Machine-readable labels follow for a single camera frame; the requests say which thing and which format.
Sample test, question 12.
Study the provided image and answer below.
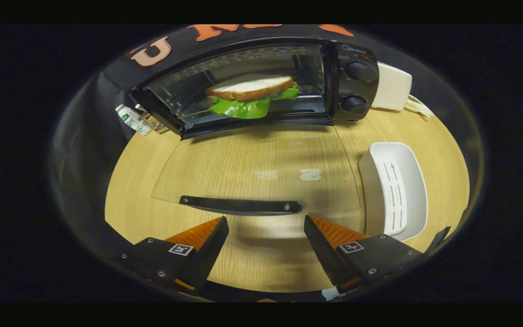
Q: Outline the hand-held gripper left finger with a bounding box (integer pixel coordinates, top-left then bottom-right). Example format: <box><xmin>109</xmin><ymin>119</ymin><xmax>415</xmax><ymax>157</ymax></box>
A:
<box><xmin>116</xmin><ymin>216</ymin><xmax>229</xmax><ymax>296</ymax></box>

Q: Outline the black toaster oven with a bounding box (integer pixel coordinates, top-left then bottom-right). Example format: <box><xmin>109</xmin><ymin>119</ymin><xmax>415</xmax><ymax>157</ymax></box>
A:
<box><xmin>128</xmin><ymin>39</ymin><xmax>379</xmax><ymax>216</ymax></box>

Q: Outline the white divided sauce dish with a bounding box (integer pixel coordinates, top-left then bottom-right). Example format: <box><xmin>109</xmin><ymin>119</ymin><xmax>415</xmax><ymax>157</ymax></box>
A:
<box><xmin>405</xmin><ymin>94</ymin><xmax>435</xmax><ymax>119</ymax></box>

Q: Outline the small white-capped plastic bottle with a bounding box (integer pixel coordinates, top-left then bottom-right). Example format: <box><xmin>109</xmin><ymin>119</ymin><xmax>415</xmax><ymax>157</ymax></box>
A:
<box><xmin>115</xmin><ymin>104</ymin><xmax>153</xmax><ymax>136</ymax></box>

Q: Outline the white pop-up toaster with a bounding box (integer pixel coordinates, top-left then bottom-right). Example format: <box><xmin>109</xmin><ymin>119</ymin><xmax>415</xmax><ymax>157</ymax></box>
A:
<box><xmin>370</xmin><ymin>62</ymin><xmax>413</xmax><ymax>112</ymax></box>

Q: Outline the white plastic tray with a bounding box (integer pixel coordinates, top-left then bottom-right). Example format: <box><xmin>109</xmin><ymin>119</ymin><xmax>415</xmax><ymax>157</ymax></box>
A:
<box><xmin>358</xmin><ymin>142</ymin><xmax>429</xmax><ymax>242</ymax></box>

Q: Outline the glass toaster oven door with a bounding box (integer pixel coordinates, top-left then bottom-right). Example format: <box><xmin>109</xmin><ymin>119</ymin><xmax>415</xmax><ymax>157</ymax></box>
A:
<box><xmin>151</xmin><ymin>132</ymin><xmax>362</xmax><ymax>216</ymax></box>

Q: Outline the black oven knob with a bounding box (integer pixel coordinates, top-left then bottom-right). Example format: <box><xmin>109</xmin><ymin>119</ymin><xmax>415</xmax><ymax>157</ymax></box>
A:
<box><xmin>341</xmin><ymin>94</ymin><xmax>369</xmax><ymax>115</ymax></box>
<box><xmin>345</xmin><ymin>61</ymin><xmax>378</xmax><ymax>82</ymax></box>

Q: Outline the lettuce sandwich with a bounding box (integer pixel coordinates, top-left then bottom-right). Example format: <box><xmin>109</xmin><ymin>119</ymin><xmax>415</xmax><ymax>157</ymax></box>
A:
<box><xmin>206</xmin><ymin>74</ymin><xmax>300</xmax><ymax>119</ymax></box>

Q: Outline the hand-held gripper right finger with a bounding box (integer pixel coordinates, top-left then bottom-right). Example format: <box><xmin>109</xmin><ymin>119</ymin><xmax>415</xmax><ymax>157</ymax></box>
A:
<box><xmin>304</xmin><ymin>214</ymin><xmax>425</xmax><ymax>293</ymax></box>

